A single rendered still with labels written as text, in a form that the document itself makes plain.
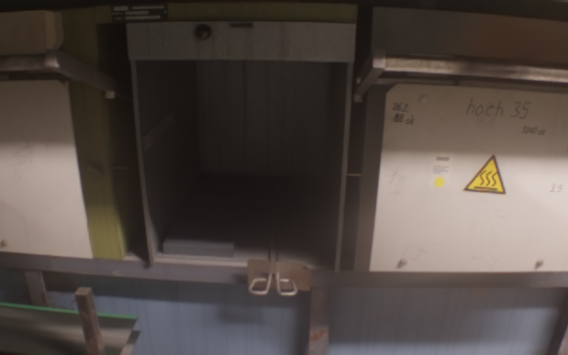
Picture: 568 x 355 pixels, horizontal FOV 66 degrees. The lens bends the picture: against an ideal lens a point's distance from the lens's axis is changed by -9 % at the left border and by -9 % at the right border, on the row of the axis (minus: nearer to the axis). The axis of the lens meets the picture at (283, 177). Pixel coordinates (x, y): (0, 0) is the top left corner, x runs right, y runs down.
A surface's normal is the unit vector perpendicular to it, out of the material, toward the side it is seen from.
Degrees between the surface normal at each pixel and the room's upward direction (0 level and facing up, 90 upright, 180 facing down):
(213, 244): 0
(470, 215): 90
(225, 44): 90
